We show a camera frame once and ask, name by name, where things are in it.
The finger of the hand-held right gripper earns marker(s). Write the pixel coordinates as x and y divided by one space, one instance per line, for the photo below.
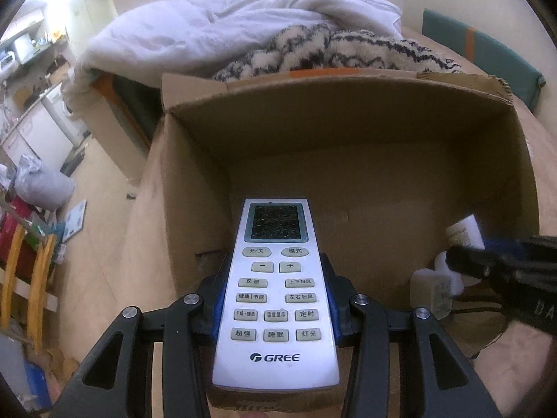
500 246
470 259

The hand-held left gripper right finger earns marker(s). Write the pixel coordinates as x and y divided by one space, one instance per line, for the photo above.
333 313

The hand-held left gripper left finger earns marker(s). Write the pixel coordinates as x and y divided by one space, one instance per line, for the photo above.
217 313

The white labelled bottle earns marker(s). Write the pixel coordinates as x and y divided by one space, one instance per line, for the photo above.
465 230

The white charger adapter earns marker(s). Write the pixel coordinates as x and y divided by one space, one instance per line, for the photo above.
431 291

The white remote control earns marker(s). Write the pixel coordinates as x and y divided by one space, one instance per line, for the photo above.
274 305

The brown cardboard box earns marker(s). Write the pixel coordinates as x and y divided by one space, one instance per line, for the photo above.
348 161

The bathroom scale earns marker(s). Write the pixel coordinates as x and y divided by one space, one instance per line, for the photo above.
74 222

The yellow wooden chair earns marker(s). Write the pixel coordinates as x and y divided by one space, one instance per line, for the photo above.
39 278

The teal cushion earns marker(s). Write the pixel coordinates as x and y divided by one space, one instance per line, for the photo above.
500 61

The grey plastic bag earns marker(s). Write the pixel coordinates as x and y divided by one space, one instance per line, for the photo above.
43 185

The red fabric bag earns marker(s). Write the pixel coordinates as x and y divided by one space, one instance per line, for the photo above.
13 235

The white kitchen cabinet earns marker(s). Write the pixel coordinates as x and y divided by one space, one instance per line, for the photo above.
35 139

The patterned fleece blanket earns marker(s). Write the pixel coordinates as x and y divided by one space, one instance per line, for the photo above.
304 48

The white duvet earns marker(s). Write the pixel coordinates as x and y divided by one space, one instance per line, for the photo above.
196 30

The cream wooden bed frame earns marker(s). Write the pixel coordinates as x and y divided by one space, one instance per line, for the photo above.
113 126

